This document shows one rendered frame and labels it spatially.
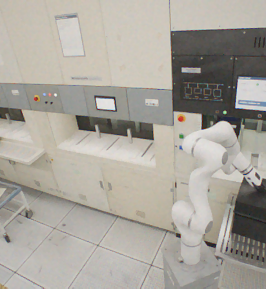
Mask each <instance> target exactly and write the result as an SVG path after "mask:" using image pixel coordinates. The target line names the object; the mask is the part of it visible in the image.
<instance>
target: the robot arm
mask: <svg viewBox="0 0 266 289"><path fill-rule="evenodd" d="M218 143H219V144H220V145H219V144H218ZM181 146H182V149H183V151H184V152H185V153H186V154H187V155H189V156H191V157H195V158H197V159H200V160H202V161H203V166H201V167H199V168H196V169H195V170H193V171H192V172H191V174H190V178H189V197H190V201H191V202H192V203H189V202H188V201H184V200H180V201H177V202H176V203H175V204H174V205H173V207H172V211H171V213H172V218H173V221H174V224H175V225H176V227H177V228H178V230H179V232H180V233H181V246H180V247H179V248H178V249H177V251H176V254H175V261H176V264H177V265H178V266H179V267H180V268H182V269H183V270H186V271H189V272H196V271H198V270H200V269H202V268H203V267H204V265H205V263H206V254H205V252H204V250H203V249H201V242H202V237H203V235H204V234H207V233H208V232H209V231H210V229H211V228H212V225H213V214H212V210H211V209H210V204H209V201H208V191H209V185H210V179H211V177H212V175H213V174H214V173H215V172H217V171H218V170H219V169H221V170H222V171H223V172H224V173H225V174H227V175H230V174H232V173H233V172H235V171H236V170H238V171H239V173H240V174H243V175H244V176H245V178H246V180H247V181H248V182H249V184H250V185H251V186H252V187H255V189H259V190H260V191H261V192H262V193H265V192H266V189H265V188H266V186H265V185H264V184H263V182H262V181H261V179H262V176H261V174H260V173H259V172H258V171H257V170H256V169H255V168H253V167H252V165H251V164H250V163H249V162H248V159H247V158H246V157H245V156H244V155H243V154H242V153H241V152H240V144H239V141H238V138H237V137H236V134H235V132H234V130H233V128H232V126H231V125H230V124H229V123H228V122H226V121H220V122H218V123H217V124H215V125H214V126H212V127H210V128H208V129H205V130H200V131H196V132H193V133H191V134H189V135H188V136H186V137H185V138H184V140H183V142H182V145H181Z"/></svg>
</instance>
